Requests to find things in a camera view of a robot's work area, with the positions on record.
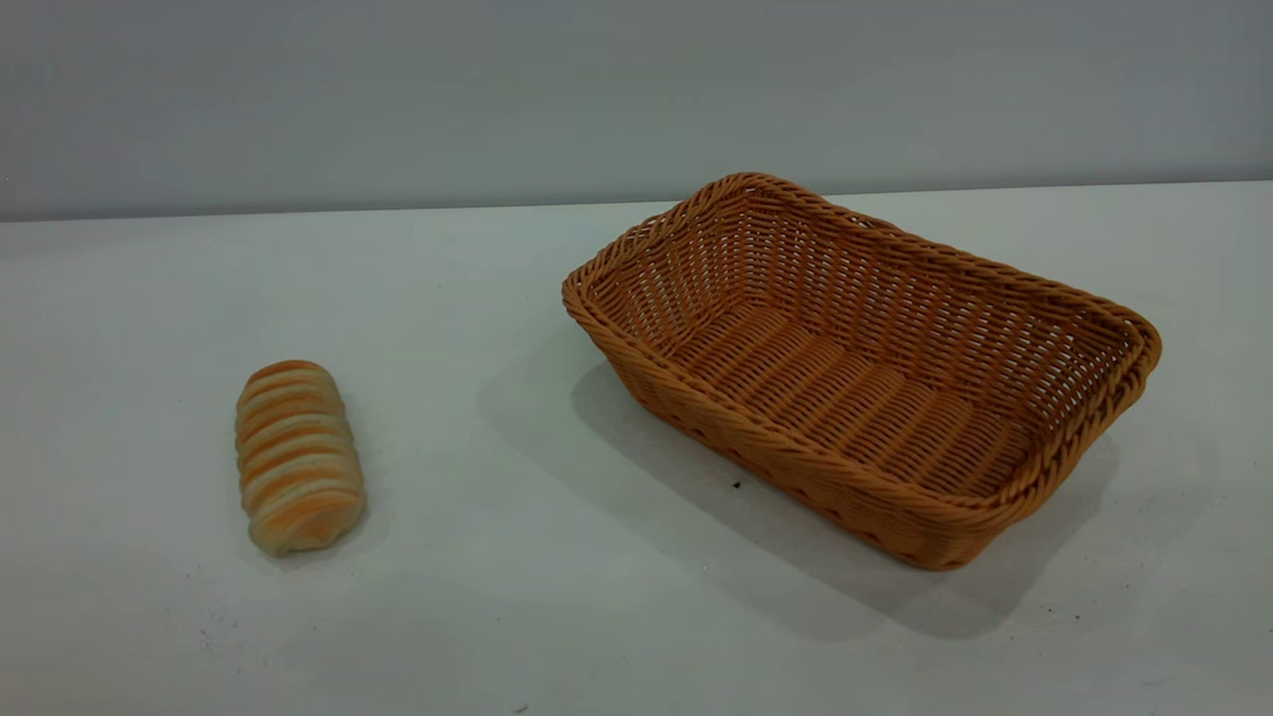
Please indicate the orange woven wicker basket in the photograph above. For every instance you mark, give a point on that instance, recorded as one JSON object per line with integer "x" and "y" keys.
{"x": 855, "y": 398}

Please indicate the striped orange bread roll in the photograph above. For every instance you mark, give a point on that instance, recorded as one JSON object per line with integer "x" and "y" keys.
{"x": 296, "y": 457}

